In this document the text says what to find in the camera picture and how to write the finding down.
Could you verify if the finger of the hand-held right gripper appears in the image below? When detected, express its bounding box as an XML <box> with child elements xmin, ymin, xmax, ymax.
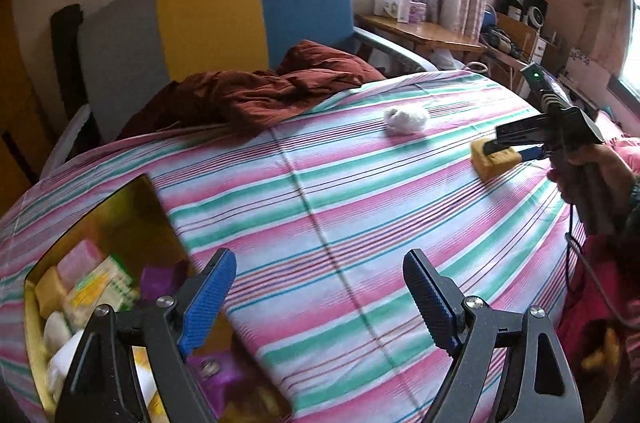
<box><xmin>495</xmin><ymin>113</ymin><xmax>551</xmax><ymax>144</ymax></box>
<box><xmin>482</xmin><ymin>142</ymin><xmax>548</xmax><ymax>163</ymax></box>

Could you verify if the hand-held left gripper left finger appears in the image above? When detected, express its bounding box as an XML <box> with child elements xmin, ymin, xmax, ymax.
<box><xmin>54</xmin><ymin>248</ymin><xmax>237</xmax><ymax>423</ymax></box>

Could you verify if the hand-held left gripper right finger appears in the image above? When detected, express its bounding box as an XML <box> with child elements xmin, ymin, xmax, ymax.
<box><xmin>402</xmin><ymin>249</ymin><xmax>586</xmax><ymax>423</ymax></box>

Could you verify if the yellow sponge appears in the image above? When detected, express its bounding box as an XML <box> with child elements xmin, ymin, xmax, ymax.
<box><xmin>34</xmin><ymin>267</ymin><xmax>68</xmax><ymax>319</ymax></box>
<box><xmin>471</xmin><ymin>140</ymin><xmax>523</xmax><ymax>180</ymax></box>

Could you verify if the purple wrapper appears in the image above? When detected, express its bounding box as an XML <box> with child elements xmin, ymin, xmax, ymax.
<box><xmin>139</xmin><ymin>264</ymin><xmax>188</xmax><ymax>304</ymax></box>

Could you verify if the purple snack packet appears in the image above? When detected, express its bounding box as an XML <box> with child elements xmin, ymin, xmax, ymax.
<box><xmin>187</xmin><ymin>350</ymin><xmax>261</xmax><ymax>423</ymax></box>

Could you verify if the green yellow snack packet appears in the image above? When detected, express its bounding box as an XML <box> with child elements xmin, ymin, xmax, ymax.
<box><xmin>62</xmin><ymin>254</ymin><xmax>141</xmax><ymax>329</ymax></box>

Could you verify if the gold tin box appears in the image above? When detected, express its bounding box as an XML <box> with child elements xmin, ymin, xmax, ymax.
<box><xmin>22</xmin><ymin>173</ymin><xmax>293</xmax><ymax>423</ymax></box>

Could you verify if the white cloth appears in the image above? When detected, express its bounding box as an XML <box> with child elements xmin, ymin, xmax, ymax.
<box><xmin>383</xmin><ymin>106</ymin><xmax>430</xmax><ymax>135</ymax></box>

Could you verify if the pink packet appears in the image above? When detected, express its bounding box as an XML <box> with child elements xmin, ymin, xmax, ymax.
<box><xmin>56</xmin><ymin>239</ymin><xmax>106</xmax><ymax>281</ymax></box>

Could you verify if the white gauze roll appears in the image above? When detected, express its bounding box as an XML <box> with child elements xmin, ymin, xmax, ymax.
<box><xmin>42</xmin><ymin>312</ymin><xmax>73</xmax><ymax>354</ymax></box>

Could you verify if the white bottle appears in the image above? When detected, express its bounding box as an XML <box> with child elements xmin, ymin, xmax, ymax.
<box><xmin>45</xmin><ymin>328</ymin><xmax>87</xmax><ymax>404</ymax></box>

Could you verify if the person's right forearm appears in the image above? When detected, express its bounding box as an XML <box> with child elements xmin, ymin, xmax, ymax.
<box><xmin>619</xmin><ymin>173</ymin><xmax>640</xmax><ymax>236</ymax></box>

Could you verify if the person's right hand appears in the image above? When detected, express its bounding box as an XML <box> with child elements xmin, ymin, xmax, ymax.
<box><xmin>546</xmin><ymin>144</ymin><xmax>636</xmax><ymax>225</ymax></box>

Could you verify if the white plastic bag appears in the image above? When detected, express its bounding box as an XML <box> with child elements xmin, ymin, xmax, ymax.
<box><xmin>435</xmin><ymin>50</ymin><xmax>471</xmax><ymax>69</ymax></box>

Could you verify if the side window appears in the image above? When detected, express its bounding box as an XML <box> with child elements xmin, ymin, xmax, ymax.
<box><xmin>617</xmin><ymin>0</ymin><xmax>640</xmax><ymax>104</ymax></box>

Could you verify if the cluttered wooden shelf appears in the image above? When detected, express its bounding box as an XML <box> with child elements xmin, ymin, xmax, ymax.
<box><xmin>480</xmin><ymin>0</ymin><xmax>601</xmax><ymax>104</ymax></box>

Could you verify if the wooden bedside table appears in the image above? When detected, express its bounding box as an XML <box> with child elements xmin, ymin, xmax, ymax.
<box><xmin>356</xmin><ymin>13</ymin><xmax>488</xmax><ymax>69</ymax></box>

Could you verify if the red garment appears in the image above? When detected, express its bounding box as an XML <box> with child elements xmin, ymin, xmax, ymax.
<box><xmin>555</xmin><ymin>110</ymin><xmax>640</xmax><ymax>423</ymax></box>

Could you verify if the yellow cloth piece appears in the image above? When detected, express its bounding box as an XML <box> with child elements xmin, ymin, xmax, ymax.
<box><xmin>582</xmin><ymin>328</ymin><xmax>621</xmax><ymax>369</ymax></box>

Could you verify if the brown crumpled blanket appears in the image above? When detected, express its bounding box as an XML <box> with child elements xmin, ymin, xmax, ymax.
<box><xmin>117</xmin><ymin>70</ymin><xmax>366</xmax><ymax>141</ymax></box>

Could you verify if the red brown pillow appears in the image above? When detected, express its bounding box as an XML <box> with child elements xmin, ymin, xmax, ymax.
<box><xmin>277</xmin><ymin>40</ymin><xmax>386</xmax><ymax>86</ymax></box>

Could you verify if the yellow wooden wardrobe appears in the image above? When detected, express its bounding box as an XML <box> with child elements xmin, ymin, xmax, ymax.
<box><xmin>0</xmin><ymin>0</ymin><xmax>56</xmax><ymax>219</ymax></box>

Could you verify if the grey yellow blue headboard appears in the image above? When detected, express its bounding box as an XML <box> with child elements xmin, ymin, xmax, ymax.
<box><xmin>77</xmin><ymin>0</ymin><xmax>358</xmax><ymax>144</ymax></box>

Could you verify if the grey cable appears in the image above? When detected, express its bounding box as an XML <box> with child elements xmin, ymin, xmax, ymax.
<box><xmin>564</xmin><ymin>203</ymin><xmax>636</xmax><ymax>329</ymax></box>

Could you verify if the grey bed rail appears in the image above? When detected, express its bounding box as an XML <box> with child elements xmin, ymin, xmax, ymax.
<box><xmin>352</xmin><ymin>26</ymin><xmax>441</xmax><ymax>74</ymax></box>

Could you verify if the white bed rail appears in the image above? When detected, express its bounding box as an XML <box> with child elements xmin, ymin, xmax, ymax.
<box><xmin>40</xmin><ymin>106</ymin><xmax>96</xmax><ymax>176</ymax></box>

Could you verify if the black bed post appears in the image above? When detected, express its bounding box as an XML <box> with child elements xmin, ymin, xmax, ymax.
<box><xmin>50</xmin><ymin>3</ymin><xmax>101</xmax><ymax>144</ymax></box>

